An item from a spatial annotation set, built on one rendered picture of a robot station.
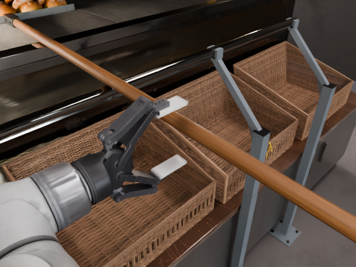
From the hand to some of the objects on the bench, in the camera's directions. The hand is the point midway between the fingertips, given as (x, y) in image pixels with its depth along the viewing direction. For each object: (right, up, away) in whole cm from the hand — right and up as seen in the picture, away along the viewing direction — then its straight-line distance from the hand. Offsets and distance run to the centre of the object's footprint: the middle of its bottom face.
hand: (178, 133), depth 59 cm
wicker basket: (-22, -31, +62) cm, 72 cm away
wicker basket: (+66, +17, +129) cm, 146 cm away
